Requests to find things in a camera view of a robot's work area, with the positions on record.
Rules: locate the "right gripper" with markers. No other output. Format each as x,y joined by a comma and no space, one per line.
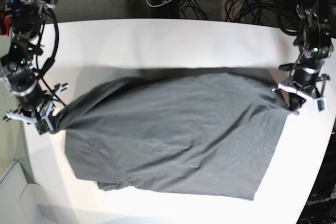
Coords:
22,82

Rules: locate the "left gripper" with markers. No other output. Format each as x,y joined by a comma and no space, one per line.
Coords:
305,71

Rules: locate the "grey t-shirt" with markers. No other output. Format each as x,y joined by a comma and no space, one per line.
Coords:
212,134

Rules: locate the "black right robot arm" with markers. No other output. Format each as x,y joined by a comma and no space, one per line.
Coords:
28,24

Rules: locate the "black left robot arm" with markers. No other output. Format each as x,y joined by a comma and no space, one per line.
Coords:
313,39

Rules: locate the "red clamp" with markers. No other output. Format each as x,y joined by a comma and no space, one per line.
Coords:
6,21

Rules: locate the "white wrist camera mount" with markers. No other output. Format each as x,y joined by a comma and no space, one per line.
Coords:
41,116

